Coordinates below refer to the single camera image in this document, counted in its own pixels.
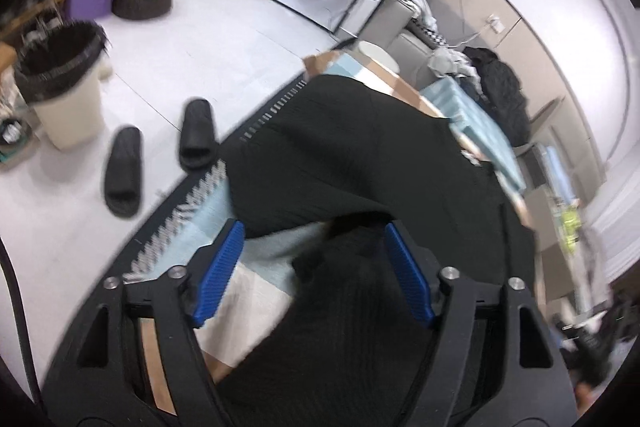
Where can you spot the white round stool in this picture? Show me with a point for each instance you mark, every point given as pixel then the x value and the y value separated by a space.
pixel 378 55

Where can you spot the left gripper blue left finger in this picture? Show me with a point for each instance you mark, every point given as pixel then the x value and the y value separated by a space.
pixel 210 270

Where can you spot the black slipper right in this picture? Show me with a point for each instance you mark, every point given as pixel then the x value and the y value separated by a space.
pixel 198 146

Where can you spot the teal checkered cloth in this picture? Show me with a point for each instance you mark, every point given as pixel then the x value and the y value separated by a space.
pixel 469 119

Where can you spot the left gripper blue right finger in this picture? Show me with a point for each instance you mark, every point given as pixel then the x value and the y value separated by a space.
pixel 416 270

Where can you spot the checkered brown blue tablecloth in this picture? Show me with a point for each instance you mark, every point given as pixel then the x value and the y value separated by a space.
pixel 262 283

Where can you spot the black slipper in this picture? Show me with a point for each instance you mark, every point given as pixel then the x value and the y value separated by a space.
pixel 198 146
pixel 122 185

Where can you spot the black slipper left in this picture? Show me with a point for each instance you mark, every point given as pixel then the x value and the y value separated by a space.
pixel 122 185

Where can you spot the black clothes pile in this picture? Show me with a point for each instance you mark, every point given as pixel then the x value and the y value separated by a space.
pixel 502 99

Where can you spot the beige trash bin black liner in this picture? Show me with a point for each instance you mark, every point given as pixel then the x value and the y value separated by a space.
pixel 58 78

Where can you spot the black knit garment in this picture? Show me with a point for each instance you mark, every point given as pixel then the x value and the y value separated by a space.
pixel 348 351

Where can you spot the grey sofa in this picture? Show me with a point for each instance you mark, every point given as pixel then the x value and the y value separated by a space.
pixel 388 28

